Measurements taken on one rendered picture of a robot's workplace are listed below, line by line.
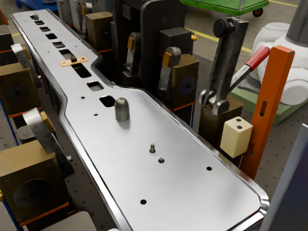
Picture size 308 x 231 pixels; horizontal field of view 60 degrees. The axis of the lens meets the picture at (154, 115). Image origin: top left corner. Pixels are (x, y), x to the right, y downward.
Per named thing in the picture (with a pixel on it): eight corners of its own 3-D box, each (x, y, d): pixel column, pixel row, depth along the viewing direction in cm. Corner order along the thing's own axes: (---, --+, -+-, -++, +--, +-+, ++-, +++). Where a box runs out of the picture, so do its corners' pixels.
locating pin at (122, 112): (113, 121, 60) (110, 96, 56) (126, 117, 61) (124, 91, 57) (119, 129, 57) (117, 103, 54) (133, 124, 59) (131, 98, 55)
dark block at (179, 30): (157, 151, 93) (158, 30, 69) (173, 144, 96) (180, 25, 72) (165, 159, 90) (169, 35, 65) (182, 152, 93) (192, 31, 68)
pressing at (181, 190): (2, 16, 127) (1, 13, 126) (51, 10, 136) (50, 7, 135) (155, 298, 31) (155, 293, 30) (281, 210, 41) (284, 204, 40)
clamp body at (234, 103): (186, 206, 75) (198, 100, 54) (212, 192, 79) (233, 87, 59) (201, 225, 70) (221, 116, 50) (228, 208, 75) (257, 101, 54)
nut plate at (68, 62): (62, 67, 79) (61, 63, 78) (58, 62, 81) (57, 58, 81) (89, 60, 82) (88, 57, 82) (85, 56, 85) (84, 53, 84)
